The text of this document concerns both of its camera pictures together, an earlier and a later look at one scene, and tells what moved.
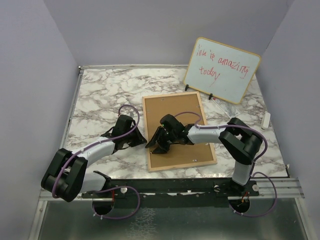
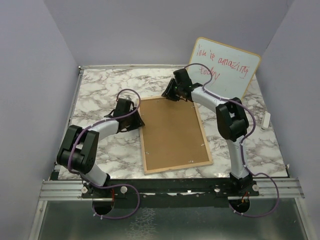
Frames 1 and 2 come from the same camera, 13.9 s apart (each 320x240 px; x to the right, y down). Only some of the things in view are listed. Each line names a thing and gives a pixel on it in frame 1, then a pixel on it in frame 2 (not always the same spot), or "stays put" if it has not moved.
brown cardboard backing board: (156, 108) stays put
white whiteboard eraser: (266, 120) stays put
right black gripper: (157, 138) -> (167, 93)
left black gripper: (140, 139) -> (137, 122)
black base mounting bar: (172, 193) stays put
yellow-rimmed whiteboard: (221, 71) stays put
